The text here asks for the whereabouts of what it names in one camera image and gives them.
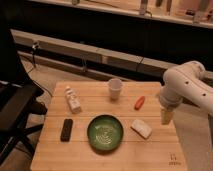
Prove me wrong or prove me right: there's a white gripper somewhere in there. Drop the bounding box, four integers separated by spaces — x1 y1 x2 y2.
158 87 183 125

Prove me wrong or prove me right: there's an orange red pepper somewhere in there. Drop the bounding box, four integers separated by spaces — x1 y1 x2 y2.
134 96 145 110

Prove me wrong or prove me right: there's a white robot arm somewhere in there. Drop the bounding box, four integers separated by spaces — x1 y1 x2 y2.
158 61 213 125

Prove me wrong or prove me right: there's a white sponge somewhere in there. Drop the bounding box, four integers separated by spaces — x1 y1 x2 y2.
131 119 152 139

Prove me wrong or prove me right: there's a white paper cup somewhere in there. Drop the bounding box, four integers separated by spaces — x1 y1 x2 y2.
108 78 123 100

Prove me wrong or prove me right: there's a green ceramic bowl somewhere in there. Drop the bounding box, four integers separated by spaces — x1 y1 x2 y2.
87 114 124 153

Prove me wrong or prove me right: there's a wooden table board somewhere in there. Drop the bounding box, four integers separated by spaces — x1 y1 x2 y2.
30 81 188 171

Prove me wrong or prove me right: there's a white plastic bottle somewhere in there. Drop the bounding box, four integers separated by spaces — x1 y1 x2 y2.
65 86 81 114

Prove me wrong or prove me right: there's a black rectangular block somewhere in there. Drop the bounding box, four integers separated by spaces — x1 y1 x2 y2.
60 119 73 142

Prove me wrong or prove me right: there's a black office chair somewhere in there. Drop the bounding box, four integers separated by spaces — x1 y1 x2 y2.
0 7 47 166

